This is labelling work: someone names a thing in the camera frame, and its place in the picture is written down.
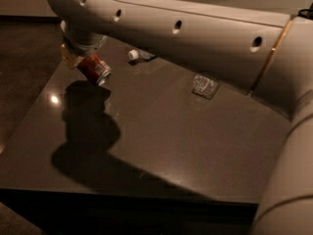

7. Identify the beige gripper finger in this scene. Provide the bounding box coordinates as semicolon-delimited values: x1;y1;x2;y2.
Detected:
61;44;83;69

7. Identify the red coke can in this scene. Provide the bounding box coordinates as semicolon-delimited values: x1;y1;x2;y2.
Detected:
77;54;112;86

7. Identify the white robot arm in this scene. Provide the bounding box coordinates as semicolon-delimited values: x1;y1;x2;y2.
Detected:
47;0;313;235

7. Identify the white labelled plastic bottle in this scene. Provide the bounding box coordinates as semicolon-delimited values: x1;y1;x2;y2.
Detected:
128;49;155;61

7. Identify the clear plastic water bottle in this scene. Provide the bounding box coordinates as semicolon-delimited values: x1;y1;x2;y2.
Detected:
192;74;220;100

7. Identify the black mesh pen holder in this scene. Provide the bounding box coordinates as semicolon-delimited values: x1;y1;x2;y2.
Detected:
297;3;313;20

